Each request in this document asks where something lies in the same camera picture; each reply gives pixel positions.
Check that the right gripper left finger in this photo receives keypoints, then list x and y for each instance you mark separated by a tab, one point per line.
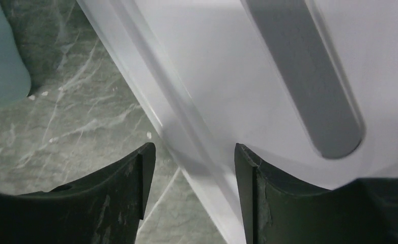
105	206

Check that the teal plastic bin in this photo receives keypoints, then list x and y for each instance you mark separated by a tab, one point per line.
15	80

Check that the white bin lid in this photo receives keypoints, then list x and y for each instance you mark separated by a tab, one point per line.
311	87

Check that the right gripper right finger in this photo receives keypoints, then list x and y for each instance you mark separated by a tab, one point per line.
280	208

